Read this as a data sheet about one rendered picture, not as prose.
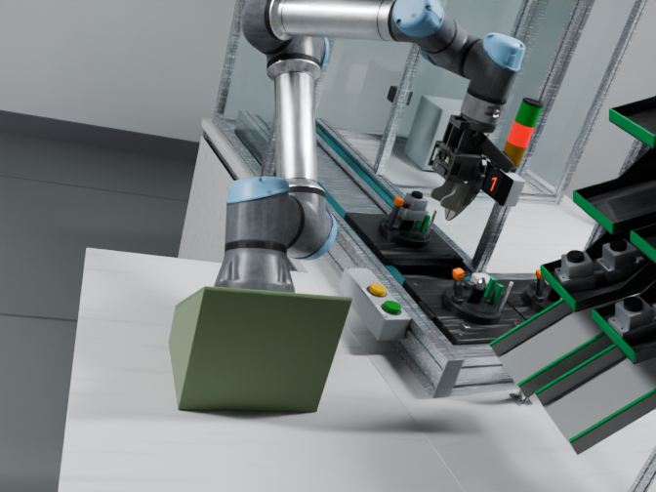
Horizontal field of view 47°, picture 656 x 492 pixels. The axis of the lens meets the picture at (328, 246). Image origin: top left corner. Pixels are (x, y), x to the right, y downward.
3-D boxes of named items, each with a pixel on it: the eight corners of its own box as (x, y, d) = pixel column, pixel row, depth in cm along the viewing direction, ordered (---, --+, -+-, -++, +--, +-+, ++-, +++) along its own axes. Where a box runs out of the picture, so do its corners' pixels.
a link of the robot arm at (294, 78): (252, 256, 149) (248, 9, 162) (295, 267, 161) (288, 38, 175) (302, 246, 143) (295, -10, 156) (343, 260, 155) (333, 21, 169)
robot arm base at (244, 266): (215, 291, 130) (218, 235, 132) (210, 303, 145) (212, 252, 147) (301, 296, 133) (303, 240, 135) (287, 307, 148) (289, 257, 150)
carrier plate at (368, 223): (384, 265, 187) (386, 257, 186) (343, 218, 206) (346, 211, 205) (461, 265, 199) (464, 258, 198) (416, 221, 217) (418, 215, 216)
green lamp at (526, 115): (522, 126, 175) (530, 106, 173) (510, 118, 179) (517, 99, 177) (539, 128, 177) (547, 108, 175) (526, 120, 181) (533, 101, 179)
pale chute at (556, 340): (526, 399, 144) (517, 386, 142) (496, 356, 155) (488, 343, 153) (654, 321, 142) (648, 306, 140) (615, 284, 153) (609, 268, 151)
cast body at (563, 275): (561, 294, 141) (561, 264, 137) (554, 280, 144) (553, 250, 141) (606, 286, 140) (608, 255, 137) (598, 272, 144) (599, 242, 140)
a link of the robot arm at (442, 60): (425, 4, 138) (472, 23, 132) (449, 30, 148) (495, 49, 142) (403, 43, 139) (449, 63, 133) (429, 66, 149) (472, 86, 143)
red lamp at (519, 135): (514, 146, 177) (522, 127, 175) (503, 138, 181) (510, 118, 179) (531, 147, 180) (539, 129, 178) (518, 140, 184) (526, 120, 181)
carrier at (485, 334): (454, 348, 161) (474, 299, 156) (401, 286, 179) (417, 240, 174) (539, 343, 172) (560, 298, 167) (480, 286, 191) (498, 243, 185)
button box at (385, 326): (377, 341, 165) (385, 318, 162) (337, 288, 181) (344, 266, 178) (403, 340, 168) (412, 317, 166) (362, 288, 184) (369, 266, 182)
